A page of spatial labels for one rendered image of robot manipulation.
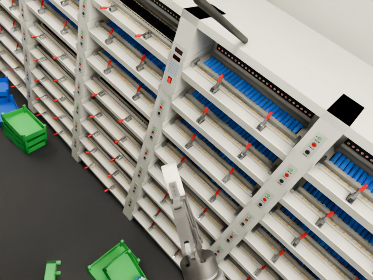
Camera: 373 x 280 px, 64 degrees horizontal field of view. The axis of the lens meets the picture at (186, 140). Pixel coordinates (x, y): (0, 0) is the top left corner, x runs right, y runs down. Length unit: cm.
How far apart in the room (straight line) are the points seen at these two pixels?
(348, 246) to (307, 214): 19
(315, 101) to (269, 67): 21
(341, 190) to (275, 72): 52
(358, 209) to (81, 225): 187
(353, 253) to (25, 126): 246
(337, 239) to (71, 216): 183
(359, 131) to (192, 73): 73
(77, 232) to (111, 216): 28
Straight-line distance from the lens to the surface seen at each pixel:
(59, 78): 245
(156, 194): 208
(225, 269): 201
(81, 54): 208
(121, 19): 170
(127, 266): 229
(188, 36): 137
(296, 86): 117
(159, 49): 153
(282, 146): 130
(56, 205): 256
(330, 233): 144
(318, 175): 129
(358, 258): 147
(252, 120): 132
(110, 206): 256
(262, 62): 121
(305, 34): 168
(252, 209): 153
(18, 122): 288
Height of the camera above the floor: 221
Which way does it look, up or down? 43 degrees down
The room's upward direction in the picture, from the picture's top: 24 degrees clockwise
